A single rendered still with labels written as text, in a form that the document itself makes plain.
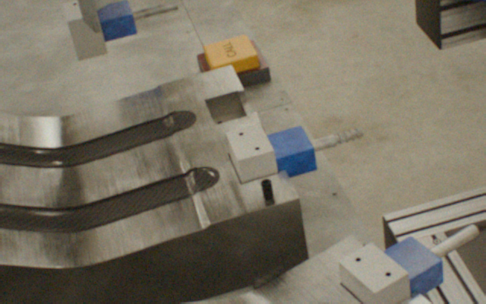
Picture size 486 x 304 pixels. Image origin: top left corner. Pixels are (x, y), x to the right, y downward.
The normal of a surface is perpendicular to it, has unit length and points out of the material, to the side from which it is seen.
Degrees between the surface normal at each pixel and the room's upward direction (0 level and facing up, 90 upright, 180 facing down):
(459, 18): 90
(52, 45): 0
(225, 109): 90
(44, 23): 0
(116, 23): 90
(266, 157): 90
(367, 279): 0
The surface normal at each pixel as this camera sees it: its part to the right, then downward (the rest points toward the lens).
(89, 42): 0.25, 0.54
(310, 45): -0.15, -0.80
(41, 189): 0.25, -0.84
